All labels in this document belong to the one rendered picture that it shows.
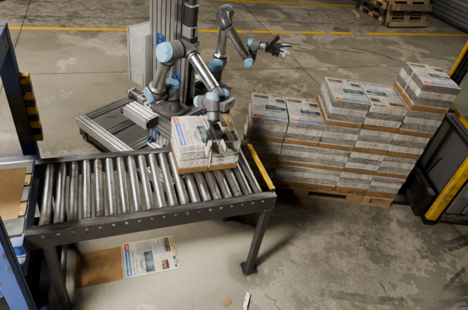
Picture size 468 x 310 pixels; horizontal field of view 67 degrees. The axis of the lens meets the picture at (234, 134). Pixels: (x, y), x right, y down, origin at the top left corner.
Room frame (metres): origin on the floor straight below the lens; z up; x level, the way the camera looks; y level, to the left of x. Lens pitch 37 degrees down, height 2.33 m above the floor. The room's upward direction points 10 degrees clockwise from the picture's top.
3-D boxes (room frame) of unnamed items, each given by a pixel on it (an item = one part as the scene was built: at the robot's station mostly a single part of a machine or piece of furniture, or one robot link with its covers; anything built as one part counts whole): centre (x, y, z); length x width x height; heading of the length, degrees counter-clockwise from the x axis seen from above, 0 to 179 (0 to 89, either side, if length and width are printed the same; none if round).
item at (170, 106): (2.20, 0.51, 0.87); 0.15 x 0.15 x 0.10
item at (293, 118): (2.51, -0.68, 0.42); 1.17 x 0.39 x 0.83; 96
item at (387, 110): (2.55, -1.10, 0.95); 0.38 x 0.29 x 0.23; 6
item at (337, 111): (2.52, -0.81, 0.95); 0.38 x 0.29 x 0.23; 6
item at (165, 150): (1.70, 0.51, 0.74); 1.34 x 0.05 x 0.12; 114
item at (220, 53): (2.76, 0.23, 1.19); 0.15 x 0.12 x 0.55; 174
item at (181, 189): (1.53, 0.29, 0.77); 0.47 x 0.05 x 0.05; 24
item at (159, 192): (1.47, 0.41, 0.77); 0.47 x 0.05 x 0.05; 24
